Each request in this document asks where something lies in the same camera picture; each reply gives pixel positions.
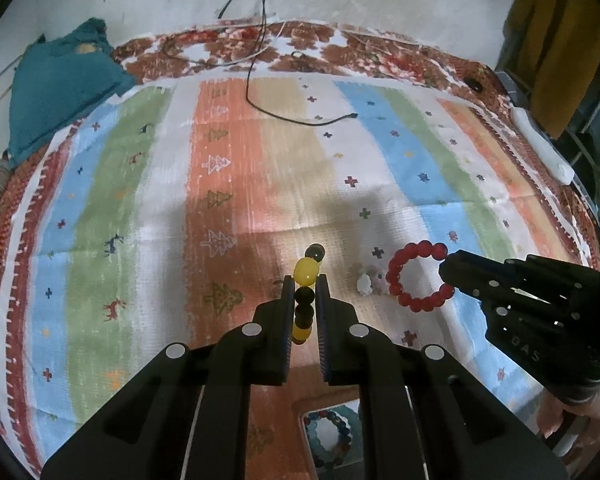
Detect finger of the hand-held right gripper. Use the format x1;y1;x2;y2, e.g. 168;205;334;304
447;250;536;288
437;259;511;318

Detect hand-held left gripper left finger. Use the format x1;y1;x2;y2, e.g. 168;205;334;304
40;275;297;480

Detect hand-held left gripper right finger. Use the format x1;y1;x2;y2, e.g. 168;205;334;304
315;274;571;480

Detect black and yellow bead bracelet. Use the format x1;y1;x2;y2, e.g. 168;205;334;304
291;243;326;346

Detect white bead bracelet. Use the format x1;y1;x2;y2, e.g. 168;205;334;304
355;270;389;296

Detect red bead bracelet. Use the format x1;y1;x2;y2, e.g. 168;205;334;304
385;241;457;312

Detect blue bead bracelet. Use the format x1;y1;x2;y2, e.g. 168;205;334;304
304;409;354;470

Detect metal tin box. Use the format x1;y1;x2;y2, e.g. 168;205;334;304
291;399;363;480

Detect person's right hand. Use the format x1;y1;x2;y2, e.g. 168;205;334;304
535;387;600;458

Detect white oblong object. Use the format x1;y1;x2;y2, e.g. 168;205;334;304
510;106;575;185

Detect striped patterned mat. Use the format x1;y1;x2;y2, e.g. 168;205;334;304
0;76;597;480

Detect yellow hanging cloth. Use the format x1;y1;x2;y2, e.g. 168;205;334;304
504;0;600;141

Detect floral bedsheet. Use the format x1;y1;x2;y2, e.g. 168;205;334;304
0;20;600;480

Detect teal cloth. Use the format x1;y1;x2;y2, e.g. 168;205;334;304
6;17;137;162

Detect long black cable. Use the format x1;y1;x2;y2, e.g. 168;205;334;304
245;0;359;126

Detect white cable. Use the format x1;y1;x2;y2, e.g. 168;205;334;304
180;19;293;67

